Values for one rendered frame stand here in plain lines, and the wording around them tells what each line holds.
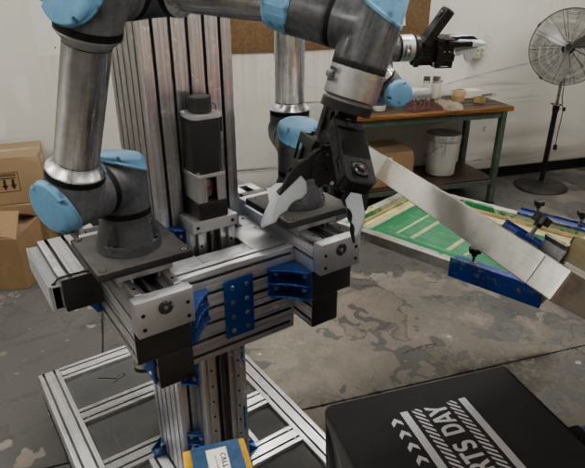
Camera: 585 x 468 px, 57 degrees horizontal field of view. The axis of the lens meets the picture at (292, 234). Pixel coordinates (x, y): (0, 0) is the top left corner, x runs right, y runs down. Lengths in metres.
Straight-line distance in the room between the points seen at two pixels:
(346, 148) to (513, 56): 5.11
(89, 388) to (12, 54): 2.70
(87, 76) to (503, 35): 4.92
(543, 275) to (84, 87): 0.79
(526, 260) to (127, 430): 1.96
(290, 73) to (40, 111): 3.23
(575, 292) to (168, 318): 0.86
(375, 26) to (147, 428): 1.95
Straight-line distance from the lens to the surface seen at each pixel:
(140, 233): 1.29
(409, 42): 1.66
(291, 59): 1.56
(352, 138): 0.73
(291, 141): 1.45
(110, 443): 2.36
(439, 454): 1.24
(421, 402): 1.35
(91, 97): 1.06
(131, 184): 1.24
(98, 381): 2.67
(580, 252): 1.38
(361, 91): 0.74
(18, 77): 4.57
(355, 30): 0.74
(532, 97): 6.03
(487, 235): 0.71
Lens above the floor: 1.83
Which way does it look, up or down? 25 degrees down
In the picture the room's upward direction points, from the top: straight up
